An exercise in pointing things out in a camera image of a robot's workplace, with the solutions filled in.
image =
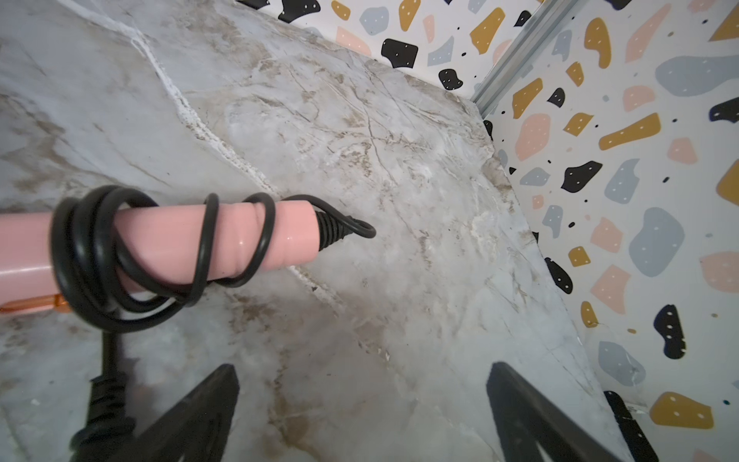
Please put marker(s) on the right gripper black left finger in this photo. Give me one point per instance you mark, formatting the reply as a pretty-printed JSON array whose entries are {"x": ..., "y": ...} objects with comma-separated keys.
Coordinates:
[{"x": 197, "y": 428}]

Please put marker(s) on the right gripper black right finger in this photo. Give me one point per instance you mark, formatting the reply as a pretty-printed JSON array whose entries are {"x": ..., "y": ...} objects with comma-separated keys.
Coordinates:
[{"x": 531, "y": 427}]

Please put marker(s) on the pink hair dryer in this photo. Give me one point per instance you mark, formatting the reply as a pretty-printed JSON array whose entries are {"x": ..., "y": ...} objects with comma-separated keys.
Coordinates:
[{"x": 164, "y": 240}]

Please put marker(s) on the aluminium corner post right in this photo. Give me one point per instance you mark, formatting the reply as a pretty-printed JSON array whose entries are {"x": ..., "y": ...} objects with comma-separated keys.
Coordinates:
[{"x": 544, "y": 25}]

